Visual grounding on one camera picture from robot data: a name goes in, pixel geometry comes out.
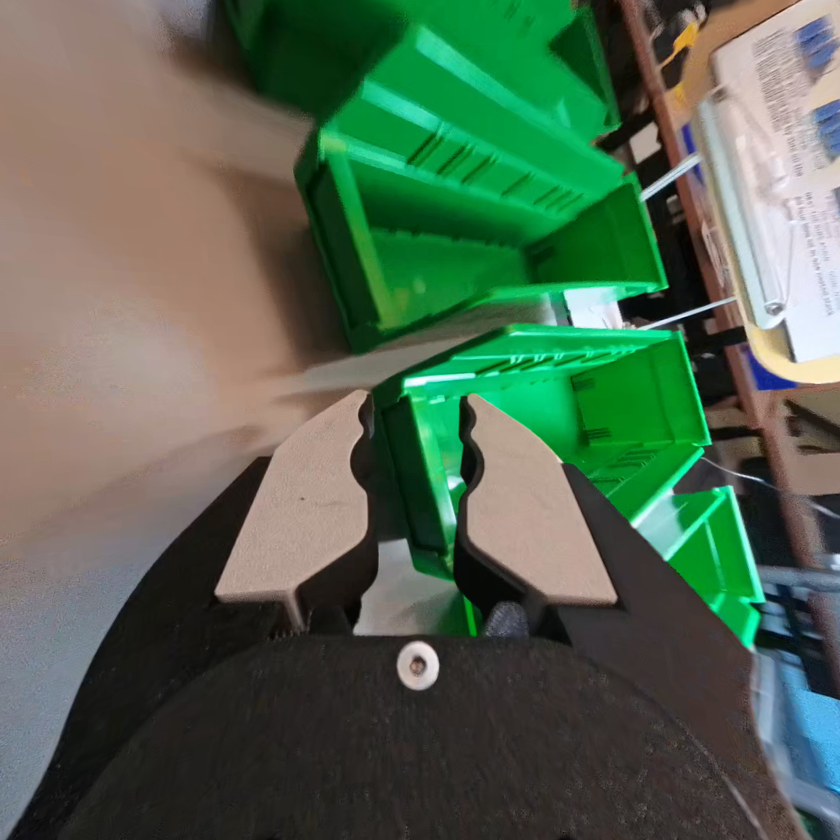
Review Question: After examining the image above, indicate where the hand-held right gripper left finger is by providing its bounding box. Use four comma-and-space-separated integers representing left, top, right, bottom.
214, 389, 381, 631

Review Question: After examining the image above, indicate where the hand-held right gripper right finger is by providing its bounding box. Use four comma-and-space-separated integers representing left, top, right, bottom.
453, 394, 619, 608

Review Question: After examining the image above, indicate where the green plastic storage bin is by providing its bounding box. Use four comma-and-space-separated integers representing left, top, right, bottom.
223, 0, 621, 142
373, 323, 711, 581
294, 25, 669, 354
633, 486, 765, 651

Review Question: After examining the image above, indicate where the grey desk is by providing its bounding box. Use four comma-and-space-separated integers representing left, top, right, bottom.
0, 0, 631, 834

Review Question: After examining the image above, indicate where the blue plastic bin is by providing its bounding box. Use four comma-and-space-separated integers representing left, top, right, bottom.
742, 348, 782, 391

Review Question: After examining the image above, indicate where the instruction sheet on stand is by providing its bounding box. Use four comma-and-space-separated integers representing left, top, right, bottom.
682, 0, 840, 385

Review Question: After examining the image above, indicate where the printed instruction sheet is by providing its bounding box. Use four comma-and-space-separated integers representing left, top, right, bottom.
712, 0, 840, 362

